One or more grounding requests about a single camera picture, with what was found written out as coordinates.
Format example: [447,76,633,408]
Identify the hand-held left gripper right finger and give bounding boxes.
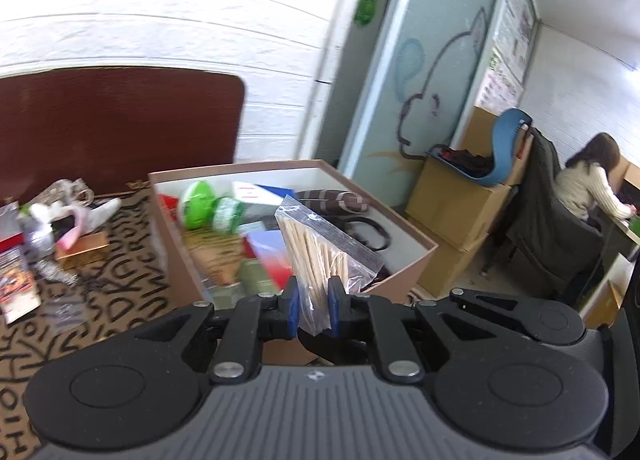
[326,276,551,385]

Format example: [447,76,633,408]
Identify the clear plastic bag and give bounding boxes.
[19,215,78,285]

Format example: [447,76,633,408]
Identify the bag of wooden sticks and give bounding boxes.
[274,195,386,335]

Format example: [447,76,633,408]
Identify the white and pink sock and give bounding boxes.
[50,197,123,247]

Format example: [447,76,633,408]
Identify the dark clothes on chair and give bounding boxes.
[439,146,495,177]

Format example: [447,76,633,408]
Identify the green bottle with white-banded cap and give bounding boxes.
[179,180,247,235]

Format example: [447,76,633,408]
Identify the kraft paper packet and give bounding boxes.
[187,234,251,287]

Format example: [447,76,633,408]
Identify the large cardboard carton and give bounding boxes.
[405,159,512,251]

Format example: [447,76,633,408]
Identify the dark brown wooden chair back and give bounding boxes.
[0,66,247,205]

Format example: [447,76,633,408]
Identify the red and silver box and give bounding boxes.
[244,229,295,287]

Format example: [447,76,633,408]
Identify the olive green packet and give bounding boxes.
[239,260,281,291]

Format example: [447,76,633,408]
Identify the blue and red card box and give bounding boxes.
[0,232,42,324]

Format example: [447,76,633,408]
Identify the dark jacket over chair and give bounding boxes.
[504,126,607,301]

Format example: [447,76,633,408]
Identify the black cable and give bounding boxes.
[330,216,393,253]

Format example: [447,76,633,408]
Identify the glass door with drawing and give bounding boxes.
[342,0,507,213]

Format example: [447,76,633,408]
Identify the brown cardboard box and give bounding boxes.
[147,159,440,366]

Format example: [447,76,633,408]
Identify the blue plastic chair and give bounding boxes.
[426,108,534,187]

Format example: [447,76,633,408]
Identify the brown striped pouch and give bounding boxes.
[295,189,372,213]

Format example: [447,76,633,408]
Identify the mesh drawstring pouch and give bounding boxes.
[44,179,96,207]

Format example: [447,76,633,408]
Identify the green door sign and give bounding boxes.
[353,0,384,26]

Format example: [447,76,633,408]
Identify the light wooden desk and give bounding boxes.
[579,214,640,327]

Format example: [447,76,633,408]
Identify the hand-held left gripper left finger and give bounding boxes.
[132,276,301,385]

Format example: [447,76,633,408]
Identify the wall posters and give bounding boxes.
[475,0,540,114]

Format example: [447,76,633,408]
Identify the white and red small box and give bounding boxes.
[232,181,283,207]

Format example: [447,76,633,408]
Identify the small golden brown box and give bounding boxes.
[54,231,110,271]

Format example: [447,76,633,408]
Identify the low cardboard carton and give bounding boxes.
[414,229,490,299]

